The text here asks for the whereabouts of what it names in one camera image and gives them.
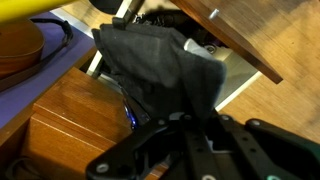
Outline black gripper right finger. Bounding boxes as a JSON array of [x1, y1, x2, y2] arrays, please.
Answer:
[[213, 114, 320, 180]]

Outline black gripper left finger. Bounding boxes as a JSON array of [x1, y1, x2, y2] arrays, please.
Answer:
[[85, 114, 188, 180]]

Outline dark grey cloth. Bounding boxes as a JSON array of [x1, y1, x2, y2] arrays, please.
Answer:
[[91, 22, 228, 122]]

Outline wooden drawer with white sides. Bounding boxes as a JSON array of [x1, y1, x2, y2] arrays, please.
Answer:
[[169, 0, 284, 112]]

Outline silver drawer knob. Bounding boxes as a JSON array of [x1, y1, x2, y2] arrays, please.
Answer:
[[208, 8, 221, 20]]

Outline brown wooden cabinet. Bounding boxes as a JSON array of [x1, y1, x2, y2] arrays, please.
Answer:
[[0, 44, 169, 180]]

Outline brown acoustic guitar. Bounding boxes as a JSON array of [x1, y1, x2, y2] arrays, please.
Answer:
[[0, 20, 46, 81]]

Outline yellow pole with black base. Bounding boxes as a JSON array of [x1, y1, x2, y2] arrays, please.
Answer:
[[0, 0, 124, 25]]

